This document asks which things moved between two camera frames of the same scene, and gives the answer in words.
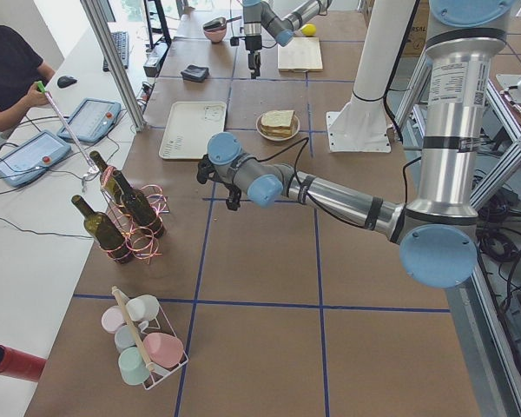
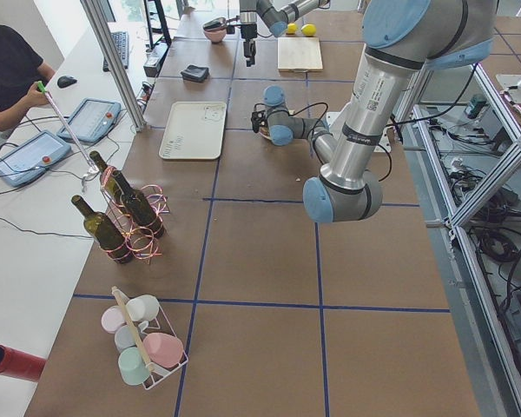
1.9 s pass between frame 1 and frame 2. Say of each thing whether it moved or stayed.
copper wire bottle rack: stayed
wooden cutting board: stayed
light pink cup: stayed
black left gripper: moved
